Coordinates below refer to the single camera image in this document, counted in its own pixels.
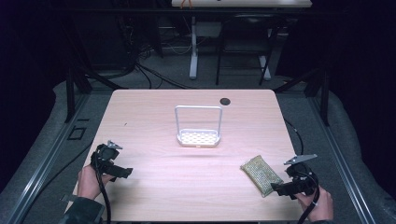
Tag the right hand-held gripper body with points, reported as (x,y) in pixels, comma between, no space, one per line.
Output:
(301,177)

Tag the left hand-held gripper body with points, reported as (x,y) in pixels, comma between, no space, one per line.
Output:
(106,153)

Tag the green gold scouring sponge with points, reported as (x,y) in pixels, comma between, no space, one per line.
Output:
(262,175)

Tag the white sponge holder rack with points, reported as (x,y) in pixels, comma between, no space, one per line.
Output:
(198,137)

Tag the person's left hand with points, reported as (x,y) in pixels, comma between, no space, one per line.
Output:
(88,183)

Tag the person's right hand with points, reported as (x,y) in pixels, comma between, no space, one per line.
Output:
(320,207)

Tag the black table grommet hole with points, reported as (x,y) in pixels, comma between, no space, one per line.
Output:
(224,101)

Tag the black chair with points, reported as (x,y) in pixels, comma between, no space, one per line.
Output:
(246,37)

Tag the orange object on desk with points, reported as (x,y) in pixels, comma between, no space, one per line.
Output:
(186,3)

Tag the white background desk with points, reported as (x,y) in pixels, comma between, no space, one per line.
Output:
(249,3)

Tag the black metal frame stand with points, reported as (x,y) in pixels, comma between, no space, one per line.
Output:
(320,90)
(73,81)

